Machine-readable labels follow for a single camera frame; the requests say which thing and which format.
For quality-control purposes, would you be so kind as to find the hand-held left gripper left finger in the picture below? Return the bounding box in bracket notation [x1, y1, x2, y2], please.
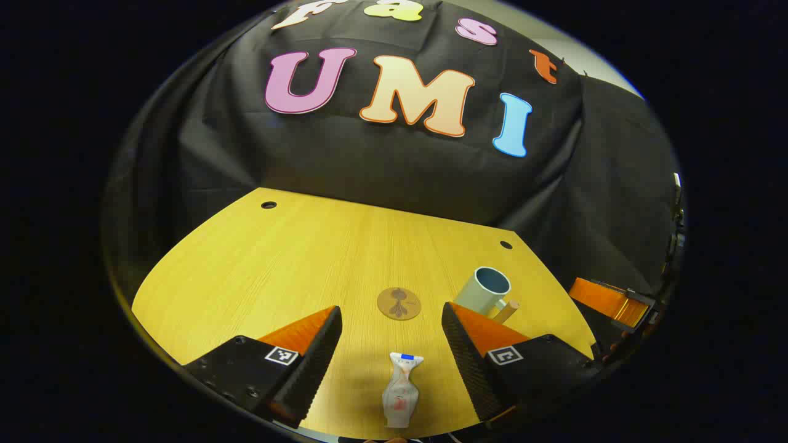
[183, 306, 343, 429]

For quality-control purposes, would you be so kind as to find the wooden desktop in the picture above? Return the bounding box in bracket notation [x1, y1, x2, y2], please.
[131, 187, 597, 441]

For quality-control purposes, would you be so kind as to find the black backdrop cloth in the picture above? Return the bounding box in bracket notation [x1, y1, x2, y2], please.
[102, 0, 684, 308]

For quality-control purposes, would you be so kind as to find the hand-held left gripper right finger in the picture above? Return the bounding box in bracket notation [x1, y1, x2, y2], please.
[441, 301, 601, 425]

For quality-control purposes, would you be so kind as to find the round brown coaster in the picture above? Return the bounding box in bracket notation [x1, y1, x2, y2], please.
[377, 287, 422, 321]

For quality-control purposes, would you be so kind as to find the pale green cup wooden handle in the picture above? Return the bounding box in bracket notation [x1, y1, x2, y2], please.
[454, 266, 521, 325]

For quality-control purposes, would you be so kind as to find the white toothpaste tube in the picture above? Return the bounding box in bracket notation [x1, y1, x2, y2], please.
[382, 353, 424, 429]

